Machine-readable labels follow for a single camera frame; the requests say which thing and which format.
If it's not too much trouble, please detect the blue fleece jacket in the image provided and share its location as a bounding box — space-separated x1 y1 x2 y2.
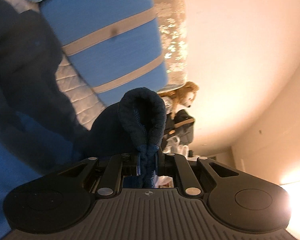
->
0 0 166 239

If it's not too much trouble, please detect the black bag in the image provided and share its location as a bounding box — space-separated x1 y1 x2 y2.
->
161 109 195 147

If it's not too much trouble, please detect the silver quilted bedspread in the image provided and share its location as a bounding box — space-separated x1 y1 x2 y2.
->
6 0 105 130

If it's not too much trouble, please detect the brown teddy bear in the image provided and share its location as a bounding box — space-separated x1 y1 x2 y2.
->
159 81 199 119

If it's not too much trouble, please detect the blue striped pillow right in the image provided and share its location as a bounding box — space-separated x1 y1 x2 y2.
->
40 0 168 105

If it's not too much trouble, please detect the beige floral headboard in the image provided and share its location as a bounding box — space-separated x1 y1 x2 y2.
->
154 0 187 93

